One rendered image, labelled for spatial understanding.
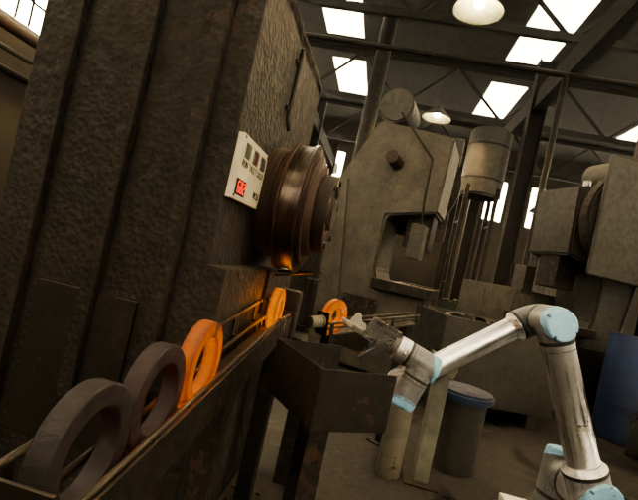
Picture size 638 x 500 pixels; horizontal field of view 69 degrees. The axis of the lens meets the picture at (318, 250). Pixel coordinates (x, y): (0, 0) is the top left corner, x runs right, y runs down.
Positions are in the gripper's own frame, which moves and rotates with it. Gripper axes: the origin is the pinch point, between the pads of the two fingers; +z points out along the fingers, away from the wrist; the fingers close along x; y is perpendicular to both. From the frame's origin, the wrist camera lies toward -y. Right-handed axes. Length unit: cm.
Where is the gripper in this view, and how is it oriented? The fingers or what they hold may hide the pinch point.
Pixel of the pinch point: (343, 321)
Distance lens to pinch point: 167.0
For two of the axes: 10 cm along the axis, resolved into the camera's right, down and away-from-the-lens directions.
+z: -8.5, -5.1, 1.3
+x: -1.2, -0.4, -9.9
